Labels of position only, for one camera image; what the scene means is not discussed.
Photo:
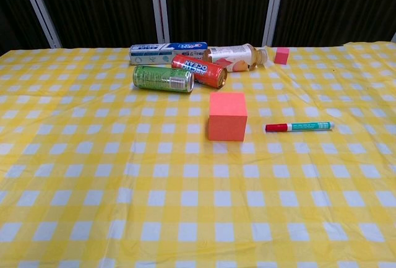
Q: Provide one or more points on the red and teal marker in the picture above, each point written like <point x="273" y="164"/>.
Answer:
<point x="303" y="126"/>

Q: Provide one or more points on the yellow white checkered tablecloth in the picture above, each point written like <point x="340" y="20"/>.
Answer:
<point x="154" y="187"/>

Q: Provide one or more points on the large orange cube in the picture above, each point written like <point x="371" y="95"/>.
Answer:
<point x="227" y="119"/>

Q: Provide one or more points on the red soda can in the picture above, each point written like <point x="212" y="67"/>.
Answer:
<point x="198" y="69"/>

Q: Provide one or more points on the green drink can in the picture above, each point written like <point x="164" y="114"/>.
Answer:
<point x="157" y="77"/>

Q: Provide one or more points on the amber tea plastic bottle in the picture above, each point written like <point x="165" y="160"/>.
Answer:
<point x="230" y="57"/>

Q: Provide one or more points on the blue white toothpaste box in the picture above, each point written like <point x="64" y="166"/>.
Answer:
<point x="154" y="54"/>

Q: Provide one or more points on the small pink cube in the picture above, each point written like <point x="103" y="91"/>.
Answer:
<point x="281" y="56"/>

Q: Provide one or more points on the black pleated curtain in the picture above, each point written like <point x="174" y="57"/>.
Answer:
<point x="102" y="5"/>

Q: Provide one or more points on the white metal frame post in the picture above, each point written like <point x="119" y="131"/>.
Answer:
<point x="159" y="8"/>
<point x="38" y="6"/>
<point x="273" y="8"/>
<point x="393" y="37"/>

